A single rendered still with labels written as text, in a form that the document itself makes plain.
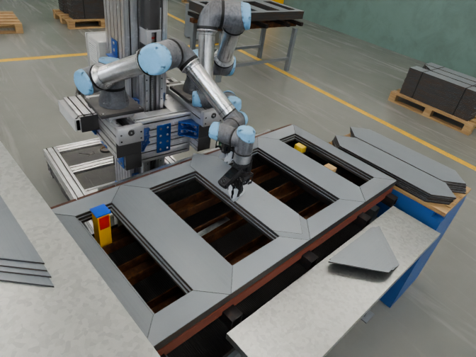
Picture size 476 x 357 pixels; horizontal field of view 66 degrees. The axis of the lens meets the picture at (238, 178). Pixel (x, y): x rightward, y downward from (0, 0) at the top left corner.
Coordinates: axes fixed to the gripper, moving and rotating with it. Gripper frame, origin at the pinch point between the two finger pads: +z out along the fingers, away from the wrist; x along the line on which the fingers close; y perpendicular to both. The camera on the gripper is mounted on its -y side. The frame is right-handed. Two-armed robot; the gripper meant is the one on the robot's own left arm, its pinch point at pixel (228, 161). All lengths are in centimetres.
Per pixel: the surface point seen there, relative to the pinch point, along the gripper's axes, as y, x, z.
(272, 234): 20, 50, 2
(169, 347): 79, 62, 7
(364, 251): -11, 78, 7
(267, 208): 10.3, 37.8, 0.6
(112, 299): 92, 55, -20
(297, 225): 8, 53, 1
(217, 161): 4.8, -3.6, 0.6
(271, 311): 42, 72, 10
